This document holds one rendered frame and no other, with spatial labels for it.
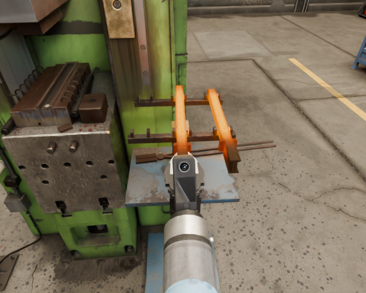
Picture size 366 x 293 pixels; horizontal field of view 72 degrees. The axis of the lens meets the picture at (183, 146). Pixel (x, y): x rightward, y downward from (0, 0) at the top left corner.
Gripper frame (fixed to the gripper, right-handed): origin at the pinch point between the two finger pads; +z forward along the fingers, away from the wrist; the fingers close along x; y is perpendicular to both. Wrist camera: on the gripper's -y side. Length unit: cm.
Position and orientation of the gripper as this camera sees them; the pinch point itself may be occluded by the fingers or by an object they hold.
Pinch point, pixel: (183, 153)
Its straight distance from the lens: 65.7
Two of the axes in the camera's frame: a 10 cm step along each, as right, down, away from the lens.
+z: -0.4, -6.3, 7.7
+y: 0.0, 7.7, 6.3
